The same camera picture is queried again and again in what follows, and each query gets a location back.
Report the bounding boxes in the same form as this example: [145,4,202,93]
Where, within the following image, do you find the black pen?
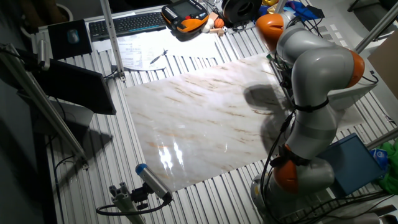
[149,49,170,65]

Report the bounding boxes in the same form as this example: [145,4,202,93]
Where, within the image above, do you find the white marble pattern mat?
[123,52,364,192]

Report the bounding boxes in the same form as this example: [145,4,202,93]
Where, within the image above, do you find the blue cloth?
[284,0,326,20]

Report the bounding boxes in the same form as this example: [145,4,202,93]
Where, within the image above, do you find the short aluminum profile piece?
[108,182,147,224]

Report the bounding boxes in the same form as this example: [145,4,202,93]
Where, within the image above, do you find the silver camera blue cap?
[135,163,174,203]

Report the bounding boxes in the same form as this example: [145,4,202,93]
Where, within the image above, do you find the black camera cable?
[95,192,172,217]

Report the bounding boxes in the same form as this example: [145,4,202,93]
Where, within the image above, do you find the brown cardboard panel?
[366,30,398,101]

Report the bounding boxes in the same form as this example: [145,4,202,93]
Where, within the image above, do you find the white printed paper sheet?
[155,30,218,60]
[116,40,169,72]

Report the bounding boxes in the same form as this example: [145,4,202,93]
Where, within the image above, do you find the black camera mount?
[130,183,150,211]

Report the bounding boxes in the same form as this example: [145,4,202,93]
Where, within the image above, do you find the orange black teach pendant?
[160,0,210,34]

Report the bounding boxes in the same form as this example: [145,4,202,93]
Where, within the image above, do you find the white gourd-shaped toy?
[200,17,215,34]

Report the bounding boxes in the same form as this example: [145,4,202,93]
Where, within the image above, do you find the blue white packet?
[369,147,389,170]

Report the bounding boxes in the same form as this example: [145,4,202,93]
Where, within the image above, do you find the black mouse pad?
[47,19,93,60]

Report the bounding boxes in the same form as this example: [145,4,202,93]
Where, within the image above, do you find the black keyboard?
[88,11,167,42]

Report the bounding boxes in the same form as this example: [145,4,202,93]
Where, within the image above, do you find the blue flat box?
[317,133,387,198]

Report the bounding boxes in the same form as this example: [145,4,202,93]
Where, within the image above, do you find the loose black cables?
[279,189,398,224]

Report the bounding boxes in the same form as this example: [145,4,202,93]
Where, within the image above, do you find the black flat monitor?
[30,58,118,116]

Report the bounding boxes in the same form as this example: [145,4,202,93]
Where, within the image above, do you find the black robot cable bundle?
[259,102,296,218]

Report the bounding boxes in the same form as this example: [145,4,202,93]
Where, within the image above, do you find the gray computer mouse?
[67,29,80,44]

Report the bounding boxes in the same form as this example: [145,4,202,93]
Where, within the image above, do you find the green cloth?
[374,141,398,195]

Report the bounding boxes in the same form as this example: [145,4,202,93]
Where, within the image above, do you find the silver aluminum frame bar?
[0,42,90,170]
[274,0,287,14]
[365,127,398,151]
[354,1,398,54]
[99,0,127,82]

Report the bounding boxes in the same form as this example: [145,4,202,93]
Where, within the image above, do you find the black round spool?
[221,0,264,27]

